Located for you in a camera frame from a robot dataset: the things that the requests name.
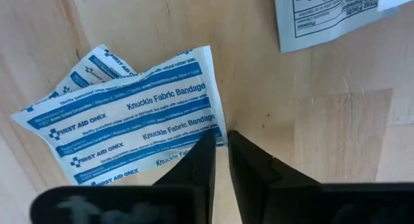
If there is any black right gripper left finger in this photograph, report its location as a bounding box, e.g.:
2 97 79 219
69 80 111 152
151 130 217 224

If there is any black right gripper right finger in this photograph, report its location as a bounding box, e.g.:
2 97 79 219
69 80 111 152
228 130 321 224

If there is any blue striped white packet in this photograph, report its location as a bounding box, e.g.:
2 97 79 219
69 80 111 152
21 44 138 113
9 45 228 186

